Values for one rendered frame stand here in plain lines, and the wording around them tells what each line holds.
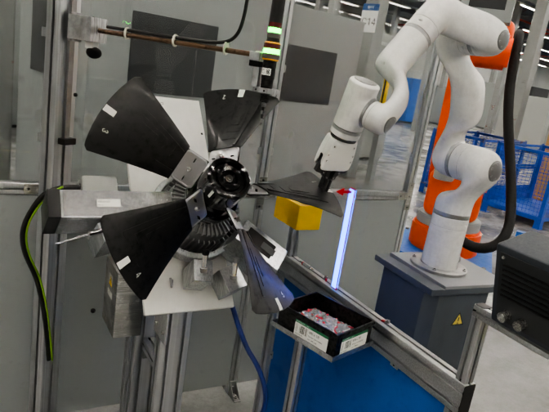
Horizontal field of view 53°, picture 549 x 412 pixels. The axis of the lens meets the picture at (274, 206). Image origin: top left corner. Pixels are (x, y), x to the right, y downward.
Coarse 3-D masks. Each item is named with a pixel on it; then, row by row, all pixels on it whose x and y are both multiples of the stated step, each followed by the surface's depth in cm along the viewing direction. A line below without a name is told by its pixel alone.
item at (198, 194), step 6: (198, 192) 137; (192, 198) 136; (198, 198) 138; (192, 204) 137; (198, 204) 139; (204, 204) 141; (192, 210) 138; (204, 210) 142; (192, 216) 138; (204, 216) 142; (192, 222) 139; (198, 222) 141
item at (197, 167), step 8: (192, 152) 141; (184, 160) 141; (192, 160) 142; (200, 160) 142; (176, 168) 142; (184, 168) 142; (192, 168) 142; (200, 168) 142; (176, 176) 143; (192, 176) 143; (184, 184) 143; (192, 184) 143
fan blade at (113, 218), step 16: (144, 208) 125; (160, 208) 128; (176, 208) 132; (112, 224) 120; (128, 224) 123; (144, 224) 126; (160, 224) 129; (176, 224) 133; (112, 240) 121; (128, 240) 123; (144, 240) 126; (160, 240) 130; (176, 240) 135; (112, 256) 121; (128, 256) 124; (144, 256) 127; (160, 256) 131; (128, 272) 124; (144, 272) 127; (160, 272) 132; (144, 288) 128
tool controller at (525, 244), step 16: (512, 240) 116; (528, 240) 115; (544, 240) 114; (496, 256) 116; (512, 256) 112; (528, 256) 109; (544, 256) 108; (496, 272) 117; (512, 272) 113; (528, 272) 109; (544, 272) 106; (496, 288) 118; (512, 288) 114; (528, 288) 110; (544, 288) 107; (496, 304) 120; (512, 304) 115; (528, 304) 111; (544, 304) 108; (496, 320) 121; (512, 320) 116; (528, 320) 112; (544, 320) 109; (528, 336) 114; (544, 336) 110
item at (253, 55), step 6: (252, 54) 141; (258, 54) 140; (252, 60) 141; (258, 60) 141; (258, 66) 140; (252, 72) 142; (258, 72) 141; (252, 78) 142; (258, 78) 142; (252, 84) 142; (258, 84) 142; (252, 90) 142; (258, 90) 140; (264, 90) 139; (270, 90) 139; (276, 90) 141
